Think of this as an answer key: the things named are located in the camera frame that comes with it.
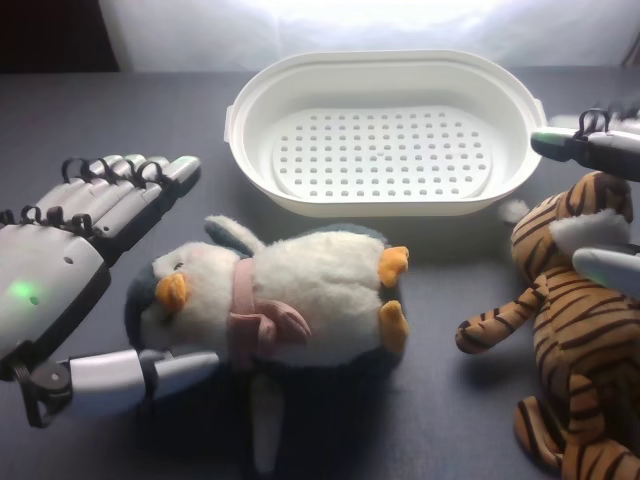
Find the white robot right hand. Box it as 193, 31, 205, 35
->
529, 99, 640, 292

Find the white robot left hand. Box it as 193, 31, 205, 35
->
0, 154, 221, 431

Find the plush tiger toy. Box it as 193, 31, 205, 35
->
455, 169, 640, 480

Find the plush penguin toy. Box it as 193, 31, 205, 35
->
123, 213, 412, 479

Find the white plastic bowl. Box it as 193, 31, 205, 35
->
224, 49, 549, 219

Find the grey table cloth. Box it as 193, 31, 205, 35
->
0, 64, 640, 480

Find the dark background panel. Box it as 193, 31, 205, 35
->
0, 0, 121, 75

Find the white backdrop sheet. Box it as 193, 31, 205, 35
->
97, 0, 626, 76

